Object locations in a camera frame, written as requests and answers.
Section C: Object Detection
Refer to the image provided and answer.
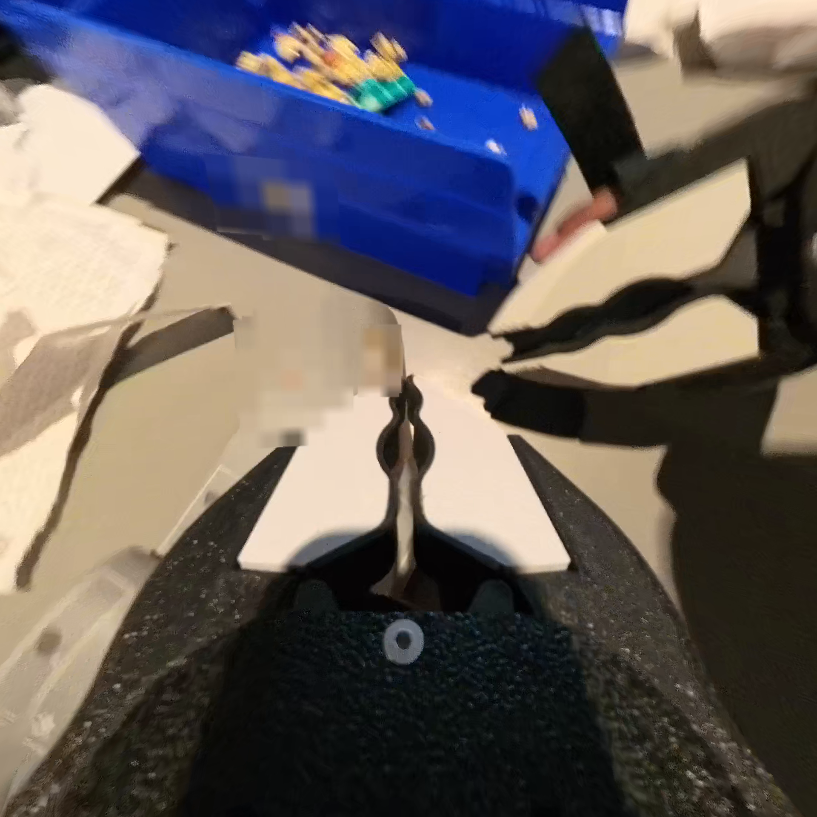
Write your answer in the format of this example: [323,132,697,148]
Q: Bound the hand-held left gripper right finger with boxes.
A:
[406,375,572,571]

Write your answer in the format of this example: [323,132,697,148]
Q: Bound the person's right hand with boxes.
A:
[533,190,621,264]

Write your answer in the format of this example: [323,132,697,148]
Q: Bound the patterned white paper bag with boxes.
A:
[0,191,173,591]

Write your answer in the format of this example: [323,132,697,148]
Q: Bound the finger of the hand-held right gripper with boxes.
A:
[488,160,754,350]
[503,297,763,387]

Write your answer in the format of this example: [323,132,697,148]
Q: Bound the grey instruction booklet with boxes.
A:
[83,303,423,604]

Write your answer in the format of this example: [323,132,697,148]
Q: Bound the green brick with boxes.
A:
[348,75,417,114]

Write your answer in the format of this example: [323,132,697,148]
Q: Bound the blue plastic bin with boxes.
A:
[0,0,626,336]

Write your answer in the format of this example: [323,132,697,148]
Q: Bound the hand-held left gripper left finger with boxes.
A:
[237,382,412,571]

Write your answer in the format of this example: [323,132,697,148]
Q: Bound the pile of yellow bricks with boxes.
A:
[235,22,409,106]

